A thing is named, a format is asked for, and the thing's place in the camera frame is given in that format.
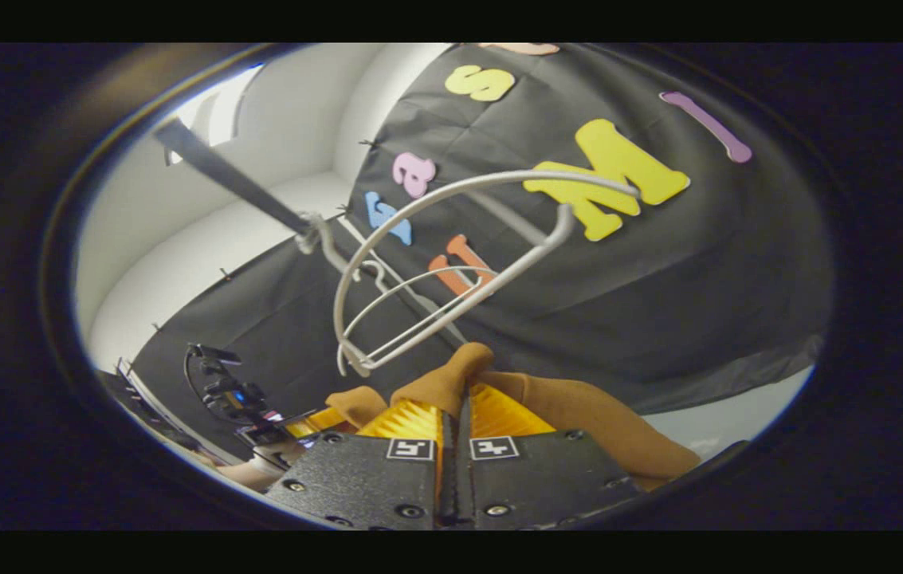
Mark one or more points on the brown jacket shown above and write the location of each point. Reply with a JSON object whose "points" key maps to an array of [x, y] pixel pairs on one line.
{"points": [[602, 422]]}

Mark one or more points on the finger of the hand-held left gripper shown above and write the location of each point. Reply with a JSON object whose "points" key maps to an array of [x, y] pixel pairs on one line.
{"points": [[319, 422]]}

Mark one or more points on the grey tape wrap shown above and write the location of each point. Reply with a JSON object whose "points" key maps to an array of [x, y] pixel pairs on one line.
{"points": [[309, 235]]}

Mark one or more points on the large ceiling light panel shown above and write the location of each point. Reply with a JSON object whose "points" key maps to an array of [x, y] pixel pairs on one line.
{"points": [[216, 108]]}

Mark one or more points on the white clothes hanger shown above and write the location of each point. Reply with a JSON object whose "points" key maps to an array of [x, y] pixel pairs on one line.
{"points": [[451, 270], [531, 255]]}

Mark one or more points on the black backdrop cloth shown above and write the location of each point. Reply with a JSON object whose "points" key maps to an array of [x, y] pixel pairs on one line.
{"points": [[698, 279]]}

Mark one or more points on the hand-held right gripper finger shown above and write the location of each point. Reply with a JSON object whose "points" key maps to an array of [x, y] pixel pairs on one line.
{"points": [[461, 486], [445, 486]]}

